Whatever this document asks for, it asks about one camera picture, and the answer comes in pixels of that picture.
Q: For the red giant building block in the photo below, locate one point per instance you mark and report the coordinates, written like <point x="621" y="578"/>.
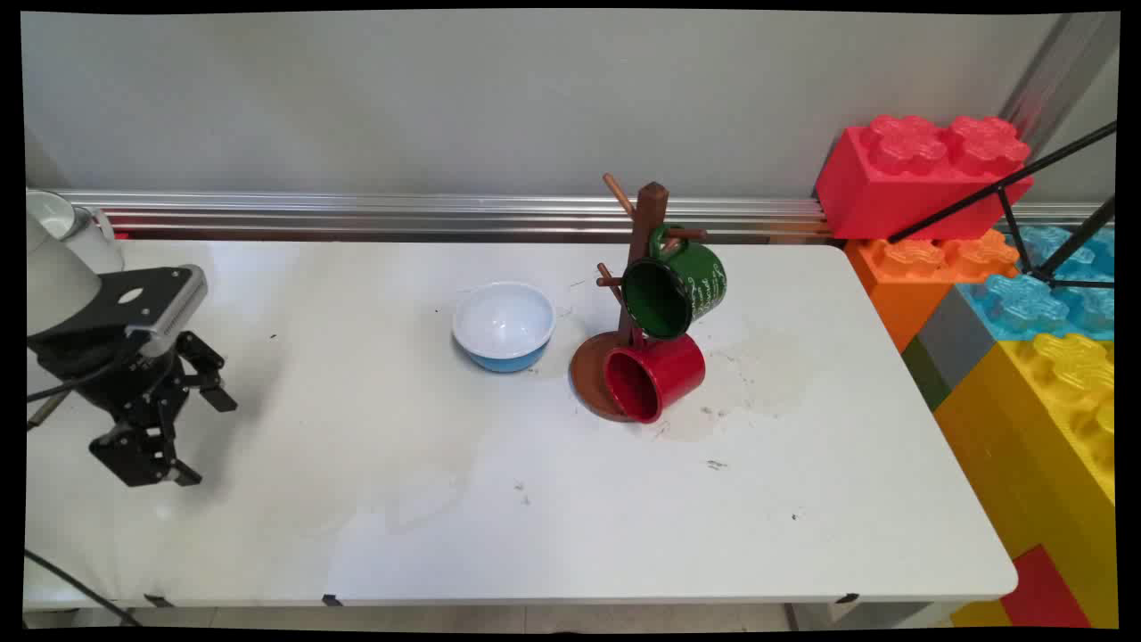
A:
<point x="874" y="192"/>

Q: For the blue giant building block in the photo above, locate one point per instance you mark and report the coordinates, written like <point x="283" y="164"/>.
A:
<point x="1025" y="303"/>

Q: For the orange giant building block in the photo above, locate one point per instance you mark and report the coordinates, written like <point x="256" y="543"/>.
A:
<point x="891" y="303"/>

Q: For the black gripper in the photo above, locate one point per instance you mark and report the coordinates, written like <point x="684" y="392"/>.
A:
<point x="125" y="379"/>

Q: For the yellow giant building block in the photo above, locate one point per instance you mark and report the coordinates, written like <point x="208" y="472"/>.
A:
<point x="1025" y="446"/>

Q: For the white and blue bowl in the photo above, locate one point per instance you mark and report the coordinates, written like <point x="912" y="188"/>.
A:
<point x="504" y="321"/>

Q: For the low red building block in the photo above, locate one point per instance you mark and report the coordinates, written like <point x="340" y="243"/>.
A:
<point x="1043" y="588"/>

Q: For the gray giant building block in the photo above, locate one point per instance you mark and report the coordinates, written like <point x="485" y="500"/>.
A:
<point x="954" y="343"/>

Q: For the dark green building block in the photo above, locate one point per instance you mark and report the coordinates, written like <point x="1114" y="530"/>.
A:
<point x="925" y="374"/>

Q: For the red mug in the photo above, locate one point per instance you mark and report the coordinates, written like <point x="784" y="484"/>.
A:
<point x="677" y="370"/>

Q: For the green enamel mug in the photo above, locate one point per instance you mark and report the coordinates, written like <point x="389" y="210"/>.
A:
<point x="700" y="285"/>

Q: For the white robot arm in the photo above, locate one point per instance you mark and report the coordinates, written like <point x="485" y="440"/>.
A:
<point x="58" y="276"/>

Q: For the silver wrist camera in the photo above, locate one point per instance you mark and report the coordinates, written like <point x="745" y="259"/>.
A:
<point x="174" y="312"/>

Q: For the brown wooden mug tree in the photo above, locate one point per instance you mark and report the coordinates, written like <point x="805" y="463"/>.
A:
<point x="649" y="223"/>

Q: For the aluminium rail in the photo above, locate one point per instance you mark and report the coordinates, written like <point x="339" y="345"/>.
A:
<point x="357" y="214"/>

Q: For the white mug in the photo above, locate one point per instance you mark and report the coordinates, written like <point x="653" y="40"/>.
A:
<point x="98" y="245"/>

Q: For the black tripod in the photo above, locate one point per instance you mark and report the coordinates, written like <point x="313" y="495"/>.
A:
<point x="980" y="193"/>

